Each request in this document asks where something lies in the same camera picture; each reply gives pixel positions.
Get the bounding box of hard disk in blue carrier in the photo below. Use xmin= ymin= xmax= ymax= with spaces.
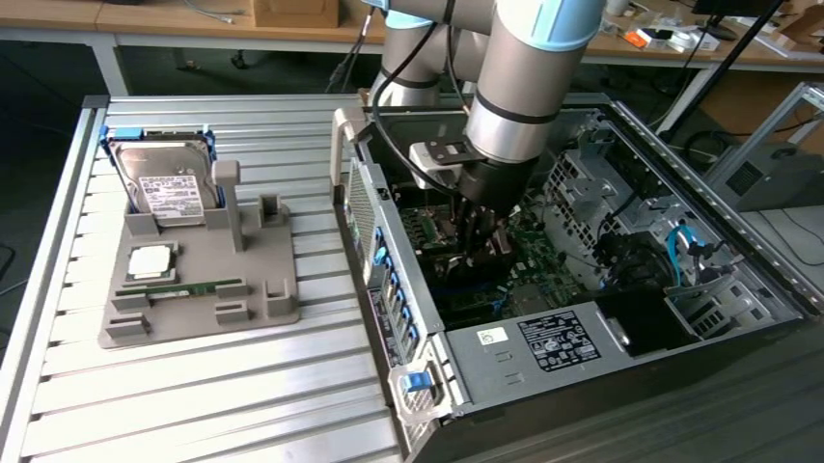
xmin=99 ymin=123 xmax=225 ymax=228

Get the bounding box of CPU socket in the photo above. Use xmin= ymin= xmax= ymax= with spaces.
xmin=428 ymin=204 xmax=463 ymax=242

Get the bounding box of grey cable with plug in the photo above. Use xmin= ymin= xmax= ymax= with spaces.
xmin=184 ymin=0 xmax=252 ymax=24

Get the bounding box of grey computer tower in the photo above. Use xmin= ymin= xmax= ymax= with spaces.
xmin=704 ymin=142 xmax=824 ymax=213

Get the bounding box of green RAM stick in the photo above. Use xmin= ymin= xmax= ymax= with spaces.
xmin=119 ymin=279 xmax=244 ymax=298

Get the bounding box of black camera cable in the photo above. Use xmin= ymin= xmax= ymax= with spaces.
xmin=369 ymin=21 xmax=465 ymax=197

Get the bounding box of aluminium profile frame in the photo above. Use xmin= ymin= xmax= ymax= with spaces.
xmin=736 ymin=80 xmax=824 ymax=160

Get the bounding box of silver perforated drive cage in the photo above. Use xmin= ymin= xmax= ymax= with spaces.
xmin=544 ymin=147 xmax=656 ymax=237

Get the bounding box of black monitor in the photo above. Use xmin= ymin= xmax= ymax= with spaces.
xmin=692 ymin=0 xmax=784 ymax=41

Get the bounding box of white flat device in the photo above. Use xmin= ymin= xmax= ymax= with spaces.
xmin=668 ymin=29 xmax=722 ymax=53

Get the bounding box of green motherboard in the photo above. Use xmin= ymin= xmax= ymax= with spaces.
xmin=392 ymin=192 xmax=593 ymax=329

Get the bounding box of wooden desk with grey frame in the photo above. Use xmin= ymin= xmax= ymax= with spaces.
xmin=0 ymin=0 xmax=388 ymax=96

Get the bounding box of blue expansion slot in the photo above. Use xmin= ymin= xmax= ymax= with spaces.
xmin=429 ymin=282 xmax=495 ymax=298

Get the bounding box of closed cardboard box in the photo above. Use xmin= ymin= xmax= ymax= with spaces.
xmin=250 ymin=0 xmax=341 ymax=29

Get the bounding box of brown cardboard piece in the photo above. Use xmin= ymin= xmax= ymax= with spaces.
xmin=775 ymin=0 xmax=824 ymax=57

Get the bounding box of black slanted pole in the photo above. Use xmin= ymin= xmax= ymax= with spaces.
xmin=655 ymin=0 xmax=788 ymax=142

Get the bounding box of silver disk bay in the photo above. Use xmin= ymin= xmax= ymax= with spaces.
xmin=664 ymin=278 xmax=778 ymax=339

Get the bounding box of open PC case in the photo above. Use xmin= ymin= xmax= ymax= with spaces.
xmin=330 ymin=100 xmax=817 ymax=463

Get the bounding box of blue data wire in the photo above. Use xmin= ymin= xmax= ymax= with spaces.
xmin=666 ymin=219 xmax=716 ymax=290

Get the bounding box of black wire bundle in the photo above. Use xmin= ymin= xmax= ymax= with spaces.
xmin=591 ymin=211 xmax=675 ymax=293

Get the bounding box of silver CPU chip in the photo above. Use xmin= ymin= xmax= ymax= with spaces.
xmin=126 ymin=244 xmax=179 ymax=281

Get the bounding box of wooden desk with clutter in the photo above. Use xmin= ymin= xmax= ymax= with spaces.
xmin=579 ymin=0 xmax=824 ymax=74

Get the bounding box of orange and white box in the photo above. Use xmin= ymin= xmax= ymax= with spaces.
xmin=623 ymin=27 xmax=675 ymax=50

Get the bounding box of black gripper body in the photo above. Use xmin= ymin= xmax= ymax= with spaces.
xmin=453 ymin=157 xmax=540 ymax=214

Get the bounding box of silver chipset heatsink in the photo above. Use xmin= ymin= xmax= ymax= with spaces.
xmin=513 ymin=283 xmax=556 ymax=313

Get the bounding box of blue case latch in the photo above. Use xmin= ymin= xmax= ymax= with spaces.
xmin=399 ymin=368 xmax=432 ymax=393

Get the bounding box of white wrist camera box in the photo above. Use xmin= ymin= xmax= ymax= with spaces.
xmin=411 ymin=139 xmax=488 ymax=193

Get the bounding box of grey parts rack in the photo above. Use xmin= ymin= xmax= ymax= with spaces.
xmin=97 ymin=158 xmax=305 ymax=349

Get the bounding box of green expansion card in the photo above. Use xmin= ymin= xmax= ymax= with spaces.
xmin=428 ymin=235 xmax=517 ymax=290

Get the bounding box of silver power supply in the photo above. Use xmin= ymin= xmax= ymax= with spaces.
xmin=444 ymin=302 xmax=636 ymax=417

